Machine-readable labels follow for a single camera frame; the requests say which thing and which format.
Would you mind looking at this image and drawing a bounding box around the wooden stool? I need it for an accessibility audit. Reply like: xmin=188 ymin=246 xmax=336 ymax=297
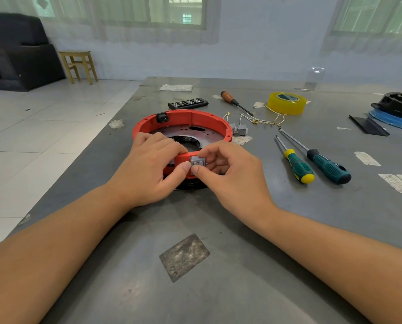
xmin=58 ymin=50 xmax=99 ymax=86

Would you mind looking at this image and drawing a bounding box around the black flat plate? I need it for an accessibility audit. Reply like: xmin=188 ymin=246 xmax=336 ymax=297
xmin=348 ymin=115 xmax=390 ymax=137

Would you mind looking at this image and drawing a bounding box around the narrow sheer curtain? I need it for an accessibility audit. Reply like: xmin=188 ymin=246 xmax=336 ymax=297
xmin=321 ymin=0 xmax=402 ymax=56

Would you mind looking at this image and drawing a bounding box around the green yellow handle screwdriver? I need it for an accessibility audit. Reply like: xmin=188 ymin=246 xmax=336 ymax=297
xmin=275 ymin=135 xmax=316 ymax=185

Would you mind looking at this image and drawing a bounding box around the white paper sheet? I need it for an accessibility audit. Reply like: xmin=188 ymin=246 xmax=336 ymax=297
xmin=158 ymin=84 xmax=193 ymax=92

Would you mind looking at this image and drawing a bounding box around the wide window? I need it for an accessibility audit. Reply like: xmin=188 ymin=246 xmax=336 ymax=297
xmin=32 ymin=0 xmax=208 ymax=30

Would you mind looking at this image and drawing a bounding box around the black metal round plate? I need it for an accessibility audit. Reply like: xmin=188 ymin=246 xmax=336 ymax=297
xmin=150 ymin=124 xmax=228 ymax=191

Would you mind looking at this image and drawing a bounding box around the black armchair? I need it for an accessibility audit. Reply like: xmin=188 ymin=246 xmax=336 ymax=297
xmin=0 ymin=12 xmax=66 ymax=92

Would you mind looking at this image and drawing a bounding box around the person's left hand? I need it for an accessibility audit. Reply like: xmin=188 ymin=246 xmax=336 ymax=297
xmin=106 ymin=131 xmax=192 ymax=210

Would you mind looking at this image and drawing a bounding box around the dark green black screwdriver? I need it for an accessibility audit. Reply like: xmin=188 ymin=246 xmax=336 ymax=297
xmin=278 ymin=128 xmax=352 ymax=185

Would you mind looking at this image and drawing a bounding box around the wide sheer curtain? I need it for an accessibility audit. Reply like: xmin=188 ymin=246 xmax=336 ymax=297
xmin=0 ymin=0 xmax=222 ymax=46

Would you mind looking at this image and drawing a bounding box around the yellow tape roll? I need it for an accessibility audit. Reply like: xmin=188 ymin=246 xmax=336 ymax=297
xmin=267 ymin=91 xmax=307 ymax=116

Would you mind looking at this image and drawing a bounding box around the red plastic ring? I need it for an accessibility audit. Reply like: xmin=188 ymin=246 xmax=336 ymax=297
xmin=132 ymin=109 xmax=234 ymax=179

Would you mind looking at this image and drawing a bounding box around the blue plastic ring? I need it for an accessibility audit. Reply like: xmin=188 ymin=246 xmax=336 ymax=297
xmin=368 ymin=109 xmax=402 ymax=133

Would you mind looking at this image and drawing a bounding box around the wooden handle screwdriver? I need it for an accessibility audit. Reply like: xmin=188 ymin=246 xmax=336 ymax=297
xmin=220 ymin=90 xmax=254 ymax=117

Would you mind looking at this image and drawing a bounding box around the person's left forearm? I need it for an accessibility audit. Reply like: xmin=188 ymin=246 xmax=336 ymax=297
xmin=0 ymin=184 xmax=134 ymax=324

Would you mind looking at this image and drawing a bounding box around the white yellow wires bundle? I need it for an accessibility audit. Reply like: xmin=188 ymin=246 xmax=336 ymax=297
xmin=222 ymin=106 xmax=286 ymax=127

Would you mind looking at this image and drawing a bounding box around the clear acrylic stand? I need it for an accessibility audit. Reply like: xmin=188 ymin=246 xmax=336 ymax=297
xmin=294 ymin=67 xmax=326 ymax=91

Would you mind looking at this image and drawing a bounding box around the black round housing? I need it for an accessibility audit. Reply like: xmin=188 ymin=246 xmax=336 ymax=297
xmin=371 ymin=92 xmax=402 ymax=121

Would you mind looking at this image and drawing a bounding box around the narrow window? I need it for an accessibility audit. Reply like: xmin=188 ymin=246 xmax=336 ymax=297
xmin=332 ymin=0 xmax=402 ymax=35

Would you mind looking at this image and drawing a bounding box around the black bit set case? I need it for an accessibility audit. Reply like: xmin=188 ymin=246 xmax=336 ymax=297
xmin=168 ymin=98 xmax=209 ymax=110

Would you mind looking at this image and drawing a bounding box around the person's right forearm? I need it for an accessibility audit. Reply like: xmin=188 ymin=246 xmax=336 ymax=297
xmin=254 ymin=205 xmax=402 ymax=324

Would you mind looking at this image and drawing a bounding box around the person's right hand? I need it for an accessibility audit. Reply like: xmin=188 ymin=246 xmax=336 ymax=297
xmin=190 ymin=140 xmax=279 ymax=230

